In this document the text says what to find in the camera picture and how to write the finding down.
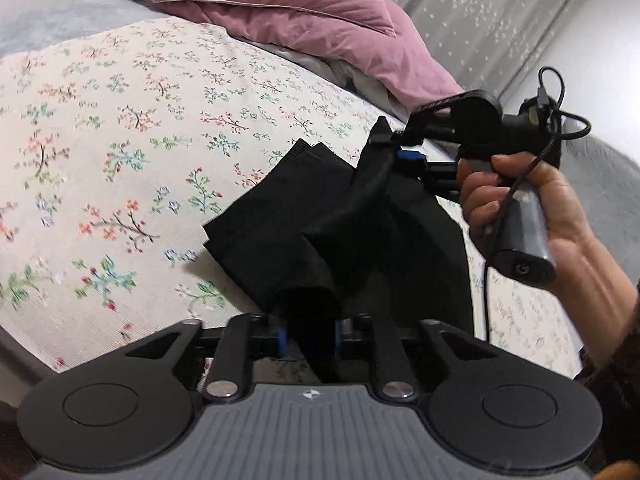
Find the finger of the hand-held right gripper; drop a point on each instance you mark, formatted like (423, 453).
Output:
(430, 120)
(407, 155)

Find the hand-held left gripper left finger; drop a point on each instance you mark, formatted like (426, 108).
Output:
(280, 341)

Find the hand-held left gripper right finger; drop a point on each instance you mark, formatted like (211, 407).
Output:
(343, 334)

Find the black pants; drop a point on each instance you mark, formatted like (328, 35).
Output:
(360, 230)

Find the person's right forearm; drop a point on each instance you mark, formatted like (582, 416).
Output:
(605, 310)

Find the person's right hand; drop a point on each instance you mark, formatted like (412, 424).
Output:
(565, 220)

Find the pink duvet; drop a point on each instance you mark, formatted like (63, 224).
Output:
(280, 5)

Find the person's dark clothing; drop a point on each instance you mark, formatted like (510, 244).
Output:
(620, 410)

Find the floral bed sheet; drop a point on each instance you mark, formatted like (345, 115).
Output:
(125, 160)

